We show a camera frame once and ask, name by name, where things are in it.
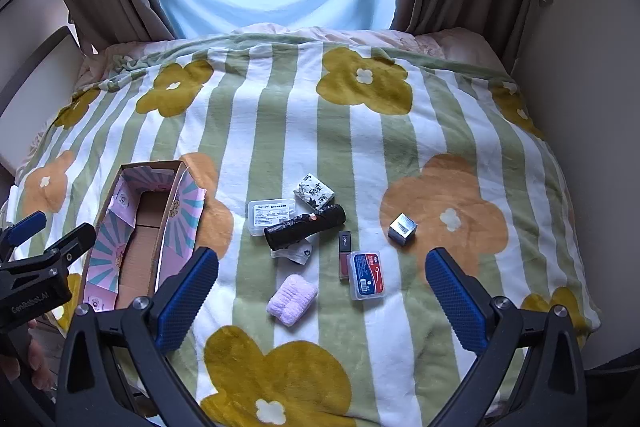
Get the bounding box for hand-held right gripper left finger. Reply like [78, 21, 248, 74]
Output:
[55, 247, 221, 427]

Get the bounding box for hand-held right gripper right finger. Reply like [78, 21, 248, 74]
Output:
[424, 247, 588, 427]

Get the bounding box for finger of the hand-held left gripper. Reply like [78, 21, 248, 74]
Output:
[0, 211, 47, 254]
[27, 223, 97, 269]

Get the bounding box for cardboard box with pink lining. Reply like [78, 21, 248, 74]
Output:
[80, 160, 207, 313]

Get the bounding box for small blue silver box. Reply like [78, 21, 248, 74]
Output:
[388, 213, 418, 247]

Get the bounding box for plastic case red blue label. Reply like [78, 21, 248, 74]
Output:
[346, 250, 390, 301]

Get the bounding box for clear plastic case white label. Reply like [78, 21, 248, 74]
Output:
[247, 199, 296, 238]

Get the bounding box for white black-spotted sock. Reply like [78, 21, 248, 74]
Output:
[271, 237, 313, 267]

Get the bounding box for white patterned sock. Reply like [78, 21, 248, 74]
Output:
[292, 173, 337, 212]

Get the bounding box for person's left hand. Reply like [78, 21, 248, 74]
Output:
[0, 318, 53, 390]

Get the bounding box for folded pink cloth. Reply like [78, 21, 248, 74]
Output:
[266, 274, 319, 327]

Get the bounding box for black garbage bag roll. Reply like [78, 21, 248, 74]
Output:
[263, 203, 347, 252]

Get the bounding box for bed headboard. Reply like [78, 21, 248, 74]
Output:
[0, 25, 83, 178]

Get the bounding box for striped flower print blanket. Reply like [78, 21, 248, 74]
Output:
[0, 34, 601, 427]

